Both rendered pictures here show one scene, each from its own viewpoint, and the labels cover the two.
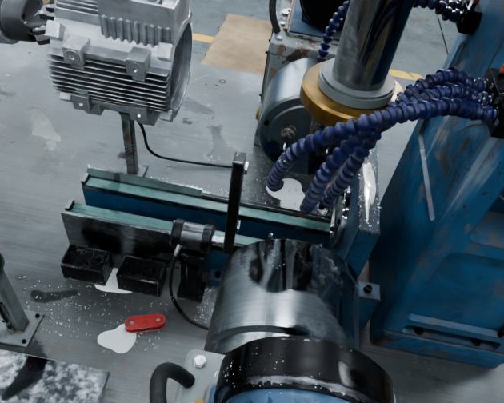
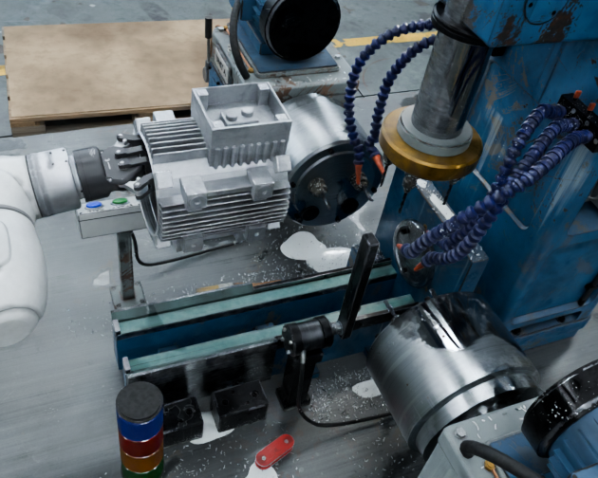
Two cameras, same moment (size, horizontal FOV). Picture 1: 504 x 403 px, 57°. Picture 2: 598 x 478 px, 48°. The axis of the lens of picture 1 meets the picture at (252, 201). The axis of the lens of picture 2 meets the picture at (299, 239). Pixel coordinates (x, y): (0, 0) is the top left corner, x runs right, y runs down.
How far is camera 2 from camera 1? 0.60 m
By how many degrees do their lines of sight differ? 22
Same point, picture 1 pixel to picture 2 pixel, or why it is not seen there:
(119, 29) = (233, 156)
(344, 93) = (441, 146)
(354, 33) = (446, 93)
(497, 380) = (581, 344)
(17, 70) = not seen: outside the picture
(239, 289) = (425, 361)
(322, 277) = (484, 318)
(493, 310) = (574, 284)
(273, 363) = (596, 386)
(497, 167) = (590, 172)
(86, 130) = not seen: hidden behind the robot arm
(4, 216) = (17, 418)
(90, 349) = not seen: outside the picture
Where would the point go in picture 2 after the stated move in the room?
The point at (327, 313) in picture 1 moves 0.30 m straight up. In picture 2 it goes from (509, 345) to (590, 211)
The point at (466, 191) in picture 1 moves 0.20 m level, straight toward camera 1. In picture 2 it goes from (566, 197) to (587, 283)
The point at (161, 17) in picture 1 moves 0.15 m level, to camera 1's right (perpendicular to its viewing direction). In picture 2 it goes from (277, 133) to (367, 119)
